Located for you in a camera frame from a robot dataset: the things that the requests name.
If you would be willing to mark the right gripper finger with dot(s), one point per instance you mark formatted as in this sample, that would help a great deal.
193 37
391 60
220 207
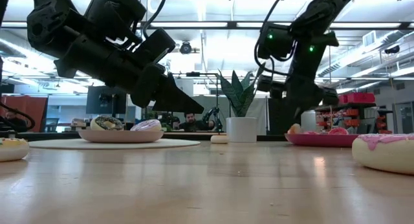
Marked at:
265 83
330 96

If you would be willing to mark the white round woven placemat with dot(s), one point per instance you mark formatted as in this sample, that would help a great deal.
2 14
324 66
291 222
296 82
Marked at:
181 143

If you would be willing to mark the white cylinder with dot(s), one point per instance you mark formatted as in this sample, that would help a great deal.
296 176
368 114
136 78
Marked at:
309 120

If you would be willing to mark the grey partition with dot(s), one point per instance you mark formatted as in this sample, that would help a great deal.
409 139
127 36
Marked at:
200 107

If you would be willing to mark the green plant in white pot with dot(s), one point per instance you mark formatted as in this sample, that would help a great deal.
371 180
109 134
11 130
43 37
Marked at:
241 130

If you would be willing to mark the black storage shelf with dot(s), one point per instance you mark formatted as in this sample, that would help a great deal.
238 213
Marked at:
352 114

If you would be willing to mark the light pink plate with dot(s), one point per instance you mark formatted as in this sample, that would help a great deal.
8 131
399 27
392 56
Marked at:
119 136

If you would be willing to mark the small red frosted donut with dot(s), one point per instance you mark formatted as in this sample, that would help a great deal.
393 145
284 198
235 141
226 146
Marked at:
310 132

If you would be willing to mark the small red-orange frosted donut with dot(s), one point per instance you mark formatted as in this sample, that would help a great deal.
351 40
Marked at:
338 131

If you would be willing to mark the black panel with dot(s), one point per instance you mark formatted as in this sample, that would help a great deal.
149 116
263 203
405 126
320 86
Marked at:
276 120

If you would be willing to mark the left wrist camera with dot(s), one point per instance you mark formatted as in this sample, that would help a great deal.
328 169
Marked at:
158 44

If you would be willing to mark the black ceiling-mounted camera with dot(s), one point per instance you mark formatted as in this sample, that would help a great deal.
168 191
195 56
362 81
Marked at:
392 50
186 47

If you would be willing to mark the large lavender frosted donut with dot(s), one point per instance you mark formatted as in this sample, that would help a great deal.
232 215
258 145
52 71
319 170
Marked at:
147 125

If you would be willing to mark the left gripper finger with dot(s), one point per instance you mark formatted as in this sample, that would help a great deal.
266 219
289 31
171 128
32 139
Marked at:
174 101

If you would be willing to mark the black monitor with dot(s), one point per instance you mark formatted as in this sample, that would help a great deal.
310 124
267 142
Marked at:
97 101

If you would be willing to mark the person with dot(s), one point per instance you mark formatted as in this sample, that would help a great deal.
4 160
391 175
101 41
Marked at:
192 125
14 123

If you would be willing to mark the black background robot arm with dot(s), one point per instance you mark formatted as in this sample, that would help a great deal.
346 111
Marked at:
210 114

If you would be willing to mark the orange partition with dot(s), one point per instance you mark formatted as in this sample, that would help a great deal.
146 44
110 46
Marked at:
32 110

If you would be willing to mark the grey glass door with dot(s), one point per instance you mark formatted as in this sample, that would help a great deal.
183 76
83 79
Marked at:
404 117

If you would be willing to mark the large chocolate frosted donut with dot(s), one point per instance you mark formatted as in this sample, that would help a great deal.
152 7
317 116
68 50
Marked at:
116 123

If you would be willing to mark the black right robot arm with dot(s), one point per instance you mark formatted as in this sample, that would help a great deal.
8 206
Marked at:
317 13

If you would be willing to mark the red storage bins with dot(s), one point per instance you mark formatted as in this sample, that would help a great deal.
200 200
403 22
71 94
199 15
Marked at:
359 97

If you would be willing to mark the small yellow frosted donut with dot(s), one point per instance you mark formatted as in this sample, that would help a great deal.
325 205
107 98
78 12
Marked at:
13 152

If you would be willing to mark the magenta plate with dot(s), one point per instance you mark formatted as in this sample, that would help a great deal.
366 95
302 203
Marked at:
323 140

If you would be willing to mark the large pink sprinkled donut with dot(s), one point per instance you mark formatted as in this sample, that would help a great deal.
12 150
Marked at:
385 156

